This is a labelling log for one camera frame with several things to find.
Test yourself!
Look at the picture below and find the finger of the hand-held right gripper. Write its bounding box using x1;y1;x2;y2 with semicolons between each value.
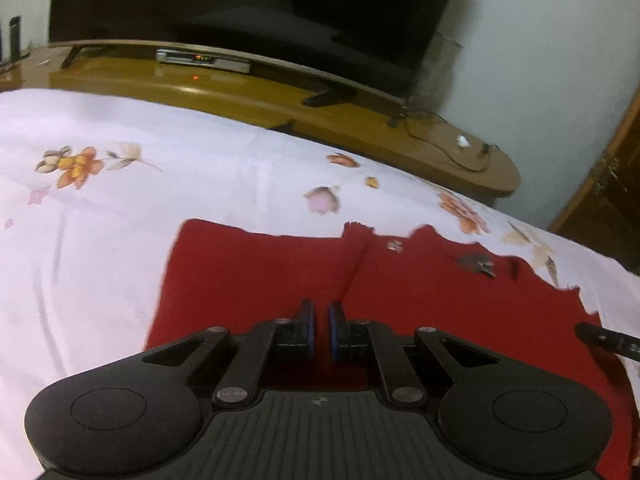
575;322;640;361

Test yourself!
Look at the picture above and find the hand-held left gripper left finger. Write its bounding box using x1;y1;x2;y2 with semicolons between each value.
142;299;316;411

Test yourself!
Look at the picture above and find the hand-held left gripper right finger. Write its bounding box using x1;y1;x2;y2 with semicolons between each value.
327;301;501;406

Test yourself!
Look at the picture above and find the red sweater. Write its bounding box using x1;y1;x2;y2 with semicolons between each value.
145;217;637;480

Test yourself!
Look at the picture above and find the brown wooden door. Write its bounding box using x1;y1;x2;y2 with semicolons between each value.
547;105;640;277

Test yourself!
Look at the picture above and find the floral bed sheet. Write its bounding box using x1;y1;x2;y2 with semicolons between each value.
0;87;640;480

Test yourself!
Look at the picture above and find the wooden television stand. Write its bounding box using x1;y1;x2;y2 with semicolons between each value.
0;40;522;206

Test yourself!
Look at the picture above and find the silver set-top box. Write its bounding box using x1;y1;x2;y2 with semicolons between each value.
155;48;251;74

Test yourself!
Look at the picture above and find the black flat-screen television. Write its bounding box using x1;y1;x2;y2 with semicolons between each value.
47;0;466;108

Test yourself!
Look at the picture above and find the black upright device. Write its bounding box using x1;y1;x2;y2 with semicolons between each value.
8;16;24;61

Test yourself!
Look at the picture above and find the black cable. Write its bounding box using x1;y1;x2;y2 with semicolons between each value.
389;105;501;174

